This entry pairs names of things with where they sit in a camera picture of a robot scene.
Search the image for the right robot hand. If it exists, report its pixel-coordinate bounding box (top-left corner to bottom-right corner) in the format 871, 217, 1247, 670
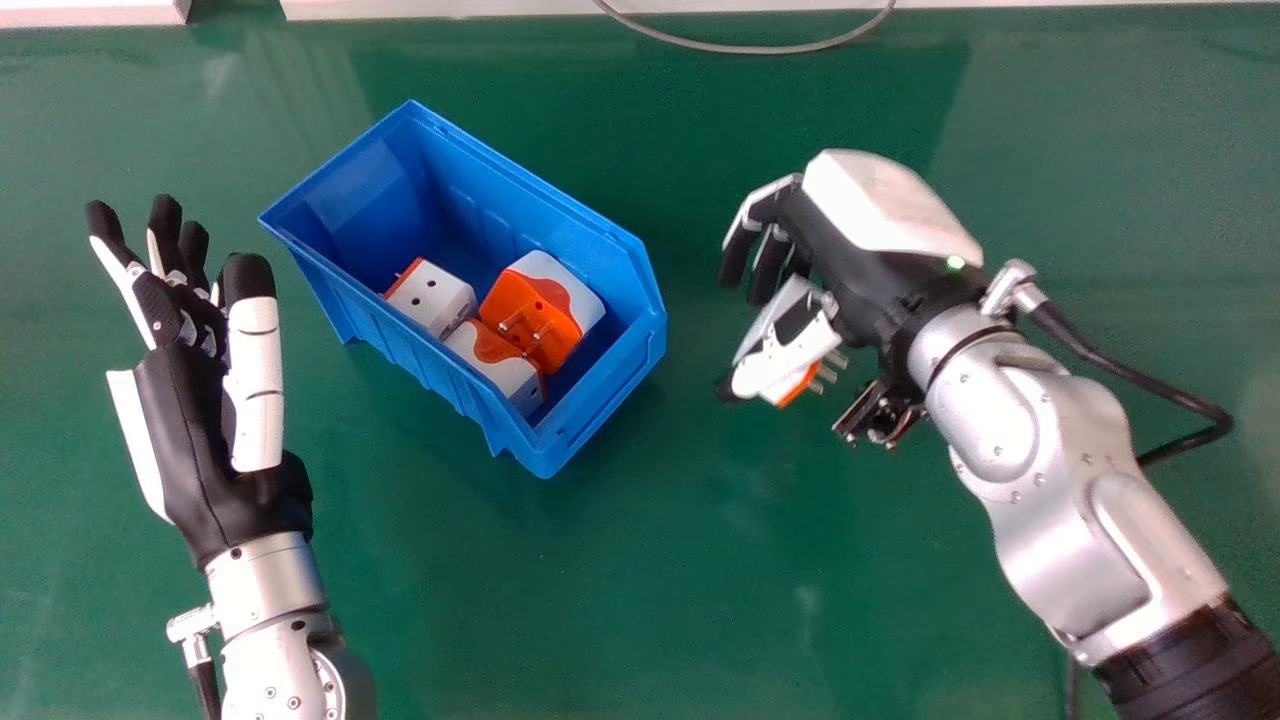
715, 149, 1001, 403

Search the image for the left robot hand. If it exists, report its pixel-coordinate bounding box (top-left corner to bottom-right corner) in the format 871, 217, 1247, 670
84, 194, 315, 569

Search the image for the white-and-orange plug adapter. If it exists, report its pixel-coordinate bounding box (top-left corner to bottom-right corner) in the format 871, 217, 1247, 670
384, 257, 478, 339
443, 318, 547, 417
478, 250, 608, 377
730, 305, 851, 409

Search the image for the blue plastic bin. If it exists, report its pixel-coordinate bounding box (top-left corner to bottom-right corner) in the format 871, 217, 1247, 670
258, 99, 669, 480

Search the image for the white panel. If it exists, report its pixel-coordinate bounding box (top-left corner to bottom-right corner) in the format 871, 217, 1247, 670
0, 0, 193, 29
279, 0, 1280, 22

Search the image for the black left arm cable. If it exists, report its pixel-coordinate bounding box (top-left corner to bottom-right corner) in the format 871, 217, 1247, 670
166, 604, 223, 720

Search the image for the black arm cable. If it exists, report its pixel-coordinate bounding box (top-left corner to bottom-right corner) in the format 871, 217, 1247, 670
1028, 298, 1234, 471
166, 604, 223, 720

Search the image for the grey cable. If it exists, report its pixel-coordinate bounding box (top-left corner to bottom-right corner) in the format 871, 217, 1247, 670
590, 0, 898, 56

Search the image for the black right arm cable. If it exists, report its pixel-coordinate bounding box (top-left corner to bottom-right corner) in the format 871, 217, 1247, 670
1028, 298, 1234, 471

